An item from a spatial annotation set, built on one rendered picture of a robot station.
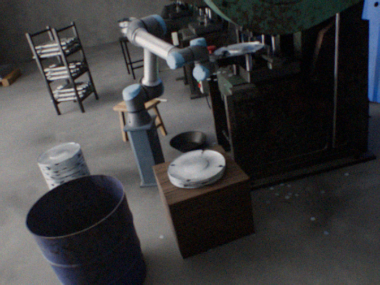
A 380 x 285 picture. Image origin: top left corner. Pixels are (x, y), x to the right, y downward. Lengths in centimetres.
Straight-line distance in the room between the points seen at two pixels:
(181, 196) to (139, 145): 70
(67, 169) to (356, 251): 173
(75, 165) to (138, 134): 49
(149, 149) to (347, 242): 124
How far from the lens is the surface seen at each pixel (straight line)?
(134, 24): 186
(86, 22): 864
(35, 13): 881
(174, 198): 155
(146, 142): 213
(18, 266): 215
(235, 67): 203
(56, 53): 399
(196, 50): 162
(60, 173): 233
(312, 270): 166
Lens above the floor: 126
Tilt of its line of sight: 28 degrees down
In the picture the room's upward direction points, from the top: 11 degrees counter-clockwise
